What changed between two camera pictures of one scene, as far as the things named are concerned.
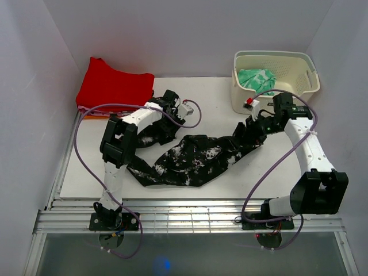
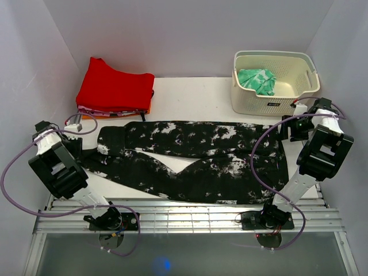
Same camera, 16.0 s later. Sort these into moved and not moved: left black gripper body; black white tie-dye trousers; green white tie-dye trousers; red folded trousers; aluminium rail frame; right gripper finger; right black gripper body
Moved: left black gripper body; right black gripper body; right gripper finger; black white tie-dye trousers
Not moved: red folded trousers; aluminium rail frame; green white tie-dye trousers
